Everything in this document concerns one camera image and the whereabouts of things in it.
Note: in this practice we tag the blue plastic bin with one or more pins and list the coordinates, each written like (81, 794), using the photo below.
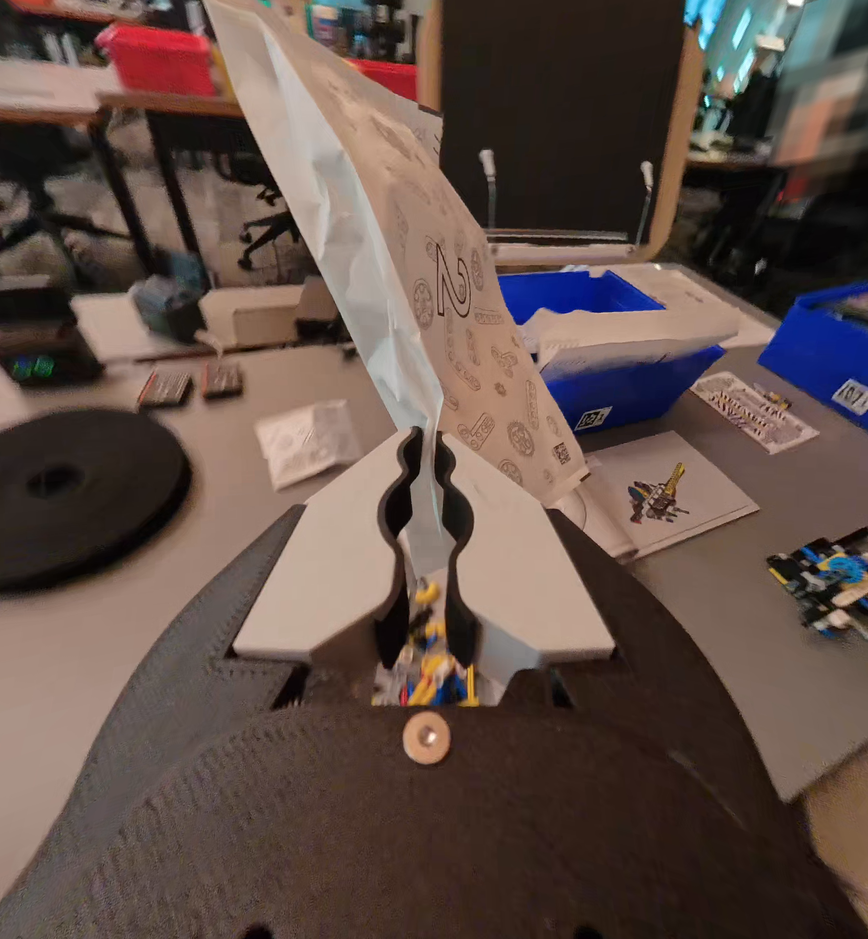
(830, 359)
(625, 396)

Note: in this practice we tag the dark teal bag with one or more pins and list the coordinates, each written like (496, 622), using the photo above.
(170, 301)

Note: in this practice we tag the small white paper bag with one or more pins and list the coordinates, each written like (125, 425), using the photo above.
(305, 444)

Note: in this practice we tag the large printed paper bag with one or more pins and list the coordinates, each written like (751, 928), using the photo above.
(404, 257)

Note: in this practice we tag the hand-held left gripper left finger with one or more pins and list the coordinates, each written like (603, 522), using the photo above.
(316, 579)

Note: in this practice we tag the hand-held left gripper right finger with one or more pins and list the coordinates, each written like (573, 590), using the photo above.
(544, 587)

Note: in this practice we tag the black office chair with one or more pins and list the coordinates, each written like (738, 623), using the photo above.
(269, 220)

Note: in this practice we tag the black panel wooden frame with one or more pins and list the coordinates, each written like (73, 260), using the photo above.
(559, 110)

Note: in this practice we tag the pile of lego pieces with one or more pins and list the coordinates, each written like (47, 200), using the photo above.
(430, 660)

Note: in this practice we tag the black device green lights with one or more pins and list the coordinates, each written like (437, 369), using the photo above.
(45, 356)

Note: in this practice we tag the wooden desk black legs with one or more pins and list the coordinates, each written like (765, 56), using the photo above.
(38, 95)

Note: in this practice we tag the white cardboard box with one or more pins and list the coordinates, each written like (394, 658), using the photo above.
(265, 315)

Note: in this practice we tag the printed sticker sheet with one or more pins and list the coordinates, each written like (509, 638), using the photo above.
(753, 411)

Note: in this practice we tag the red plastic bin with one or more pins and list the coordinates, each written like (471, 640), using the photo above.
(386, 77)
(159, 62)

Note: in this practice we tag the open instruction booklet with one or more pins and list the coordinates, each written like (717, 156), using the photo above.
(669, 499)

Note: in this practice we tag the partly built lego model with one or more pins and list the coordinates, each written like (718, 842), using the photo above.
(830, 579)

